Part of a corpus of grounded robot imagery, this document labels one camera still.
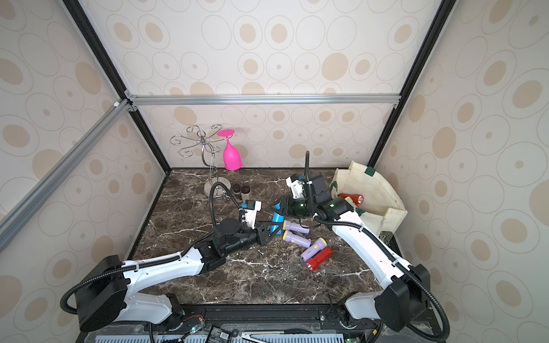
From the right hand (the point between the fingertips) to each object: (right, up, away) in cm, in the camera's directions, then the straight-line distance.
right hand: (282, 205), depth 75 cm
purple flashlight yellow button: (+16, -17, +13) cm, 27 cm away
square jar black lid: (-17, +4, +25) cm, 30 cm away
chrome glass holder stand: (-32, +27, +12) cm, 43 cm away
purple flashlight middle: (+3, -14, +15) cm, 21 cm away
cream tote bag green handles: (+43, -3, +16) cm, 46 cm away
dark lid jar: (-21, +4, +26) cm, 34 cm away
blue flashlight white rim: (-2, -4, -4) cm, 6 cm away
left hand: (+2, -7, -6) cm, 9 cm away
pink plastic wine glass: (-22, +20, +18) cm, 35 cm away
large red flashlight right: (+13, -23, +8) cm, 27 cm away
